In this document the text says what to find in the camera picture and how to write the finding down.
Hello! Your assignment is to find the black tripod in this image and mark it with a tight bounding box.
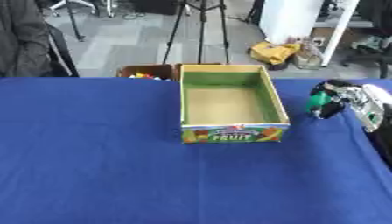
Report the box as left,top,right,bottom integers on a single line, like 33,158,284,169
160,0,233,66

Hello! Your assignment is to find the white chair base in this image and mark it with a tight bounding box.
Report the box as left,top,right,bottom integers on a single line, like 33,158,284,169
47,0,118,18

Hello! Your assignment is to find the cardboard box with green inside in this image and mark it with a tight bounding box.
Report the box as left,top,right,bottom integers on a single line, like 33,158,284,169
178,64,293,144

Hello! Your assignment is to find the brown cardboard box of toys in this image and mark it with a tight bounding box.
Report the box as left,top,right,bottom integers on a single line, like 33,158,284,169
115,62,224,81

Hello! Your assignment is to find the person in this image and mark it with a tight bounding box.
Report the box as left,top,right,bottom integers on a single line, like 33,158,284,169
0,0,81,78

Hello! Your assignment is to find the yellow bag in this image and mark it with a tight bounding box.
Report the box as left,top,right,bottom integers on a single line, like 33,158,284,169
248,41,302,66

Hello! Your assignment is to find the clear plastic bag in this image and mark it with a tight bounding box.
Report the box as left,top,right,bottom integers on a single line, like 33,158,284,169
286,36,325,70

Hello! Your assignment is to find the green cylinder block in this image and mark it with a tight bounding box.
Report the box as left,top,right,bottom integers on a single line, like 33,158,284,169
304,90,334,115

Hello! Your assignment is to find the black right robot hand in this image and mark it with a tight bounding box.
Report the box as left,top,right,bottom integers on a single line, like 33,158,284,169
309,79,365,120

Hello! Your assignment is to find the black office chair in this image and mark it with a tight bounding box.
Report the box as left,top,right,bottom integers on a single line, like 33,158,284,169
339,34,392,79

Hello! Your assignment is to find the white panel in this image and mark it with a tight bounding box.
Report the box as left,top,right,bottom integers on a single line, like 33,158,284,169
258,0,361,67

